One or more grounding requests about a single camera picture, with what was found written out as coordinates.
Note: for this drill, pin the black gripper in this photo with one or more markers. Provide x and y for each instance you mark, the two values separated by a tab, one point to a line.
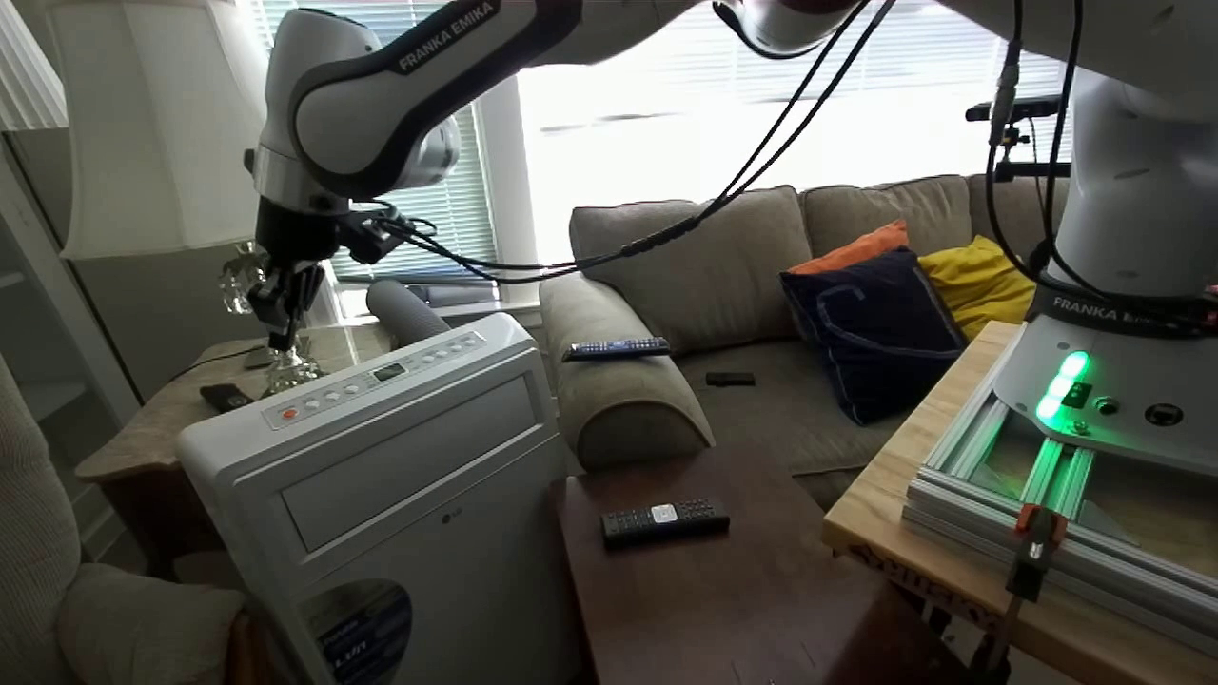
295	233

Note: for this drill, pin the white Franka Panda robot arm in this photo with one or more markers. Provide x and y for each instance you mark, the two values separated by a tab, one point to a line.
380	100

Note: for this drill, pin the small black flat device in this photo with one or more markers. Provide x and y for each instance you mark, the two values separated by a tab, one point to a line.
224	397

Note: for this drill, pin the light wooden side table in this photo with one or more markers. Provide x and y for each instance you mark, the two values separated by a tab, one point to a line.
166	421

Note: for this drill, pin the crystal table lamp white shade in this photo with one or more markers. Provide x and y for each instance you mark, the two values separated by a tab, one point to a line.
166	127

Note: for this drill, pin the white portable air conditioner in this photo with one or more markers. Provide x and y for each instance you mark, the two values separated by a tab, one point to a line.
403	507

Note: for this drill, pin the white built-in shelf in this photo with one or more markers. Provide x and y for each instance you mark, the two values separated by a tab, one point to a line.
39	317

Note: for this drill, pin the black remote with blue buttons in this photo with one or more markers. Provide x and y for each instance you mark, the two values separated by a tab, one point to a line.
615	346

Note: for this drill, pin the beige fabric sofa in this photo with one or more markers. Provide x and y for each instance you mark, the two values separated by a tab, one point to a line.
622	392

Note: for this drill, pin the beige upholstered armchair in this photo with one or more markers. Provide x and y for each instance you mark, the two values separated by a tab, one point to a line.
126	621

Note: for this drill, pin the beige sofa back cushion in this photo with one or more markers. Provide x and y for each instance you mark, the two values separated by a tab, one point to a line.
710	270
886	210

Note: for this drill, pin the black remote with white label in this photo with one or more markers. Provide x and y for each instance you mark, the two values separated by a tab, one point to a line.
648	525

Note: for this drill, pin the small black remote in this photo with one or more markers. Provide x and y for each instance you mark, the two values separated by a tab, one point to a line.
727	378

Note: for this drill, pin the dark brown wooden table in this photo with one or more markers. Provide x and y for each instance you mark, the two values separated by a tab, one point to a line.
735	610

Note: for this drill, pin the orange pillow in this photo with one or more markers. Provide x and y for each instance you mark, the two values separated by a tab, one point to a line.
862	250

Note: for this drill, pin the navy blue pillow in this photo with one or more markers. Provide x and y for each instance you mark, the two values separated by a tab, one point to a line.
876	336

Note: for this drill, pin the light wooden robot table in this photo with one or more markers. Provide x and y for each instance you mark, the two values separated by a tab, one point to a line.
886	497

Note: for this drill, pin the yellow cloth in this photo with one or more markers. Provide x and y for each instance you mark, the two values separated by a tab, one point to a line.
982	286

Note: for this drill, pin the orange and black clamp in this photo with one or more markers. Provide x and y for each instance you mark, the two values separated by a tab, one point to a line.
1027	571

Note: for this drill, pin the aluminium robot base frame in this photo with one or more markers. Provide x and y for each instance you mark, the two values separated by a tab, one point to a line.
976	507

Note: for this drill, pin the black camera on tripod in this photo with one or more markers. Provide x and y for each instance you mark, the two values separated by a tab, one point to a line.
1013	106

